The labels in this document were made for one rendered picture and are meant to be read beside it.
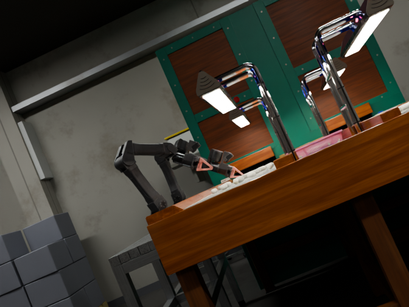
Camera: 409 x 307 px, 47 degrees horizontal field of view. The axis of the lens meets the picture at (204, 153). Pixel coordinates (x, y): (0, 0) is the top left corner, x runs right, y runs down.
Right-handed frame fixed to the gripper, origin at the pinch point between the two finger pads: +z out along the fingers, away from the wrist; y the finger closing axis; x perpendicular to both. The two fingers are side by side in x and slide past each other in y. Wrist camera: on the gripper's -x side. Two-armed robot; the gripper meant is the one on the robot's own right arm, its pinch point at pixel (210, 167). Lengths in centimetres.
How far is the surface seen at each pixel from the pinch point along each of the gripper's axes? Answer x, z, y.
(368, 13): -62, 44, -90
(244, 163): -4, 11, 79
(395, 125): -31, 58, -99
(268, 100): -32, 22, -69
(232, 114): -28.8, 2.0, 6.9
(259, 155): -13, 18, 79
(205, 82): -30, 2, -90
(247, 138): -21, 7, 86
